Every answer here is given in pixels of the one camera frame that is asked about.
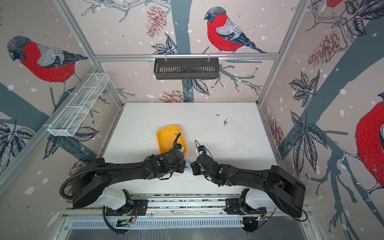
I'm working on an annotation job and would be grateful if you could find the yellow plastic tray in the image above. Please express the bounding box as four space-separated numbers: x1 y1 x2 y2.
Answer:
157 125 187 155

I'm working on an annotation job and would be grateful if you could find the light blue stapler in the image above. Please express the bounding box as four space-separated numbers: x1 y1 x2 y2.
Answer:
185 162 192 169

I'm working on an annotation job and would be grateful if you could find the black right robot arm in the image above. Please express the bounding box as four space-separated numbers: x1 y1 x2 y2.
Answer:
191 151 306 219

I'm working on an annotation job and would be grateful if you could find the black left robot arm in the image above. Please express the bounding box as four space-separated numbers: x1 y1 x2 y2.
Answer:
59 133 186 211

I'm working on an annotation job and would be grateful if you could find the aluminium top crossbar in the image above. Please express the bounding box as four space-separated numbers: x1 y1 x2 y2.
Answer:
94 53 281 63

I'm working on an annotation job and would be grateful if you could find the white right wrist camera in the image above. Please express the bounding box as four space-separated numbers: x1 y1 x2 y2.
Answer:
197 146 207 154

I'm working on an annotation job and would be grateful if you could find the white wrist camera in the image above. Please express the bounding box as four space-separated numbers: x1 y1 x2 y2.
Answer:
175 144 184 152
197 146 207 154

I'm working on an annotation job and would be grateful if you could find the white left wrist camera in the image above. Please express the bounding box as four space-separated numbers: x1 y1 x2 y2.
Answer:
175 144 184 152

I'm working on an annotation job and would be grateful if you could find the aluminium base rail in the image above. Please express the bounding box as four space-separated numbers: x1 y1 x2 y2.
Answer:
64 193 310 230

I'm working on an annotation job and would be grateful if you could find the black hanging wire basket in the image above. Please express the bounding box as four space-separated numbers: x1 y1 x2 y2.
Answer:
154 58 220 80

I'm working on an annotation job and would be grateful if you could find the white wire mesh basket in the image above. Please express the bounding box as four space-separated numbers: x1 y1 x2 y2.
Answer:
48 73 110 137

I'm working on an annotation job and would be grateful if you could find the aluminium frame corner post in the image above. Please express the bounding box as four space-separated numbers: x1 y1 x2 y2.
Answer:
53 0 124 106

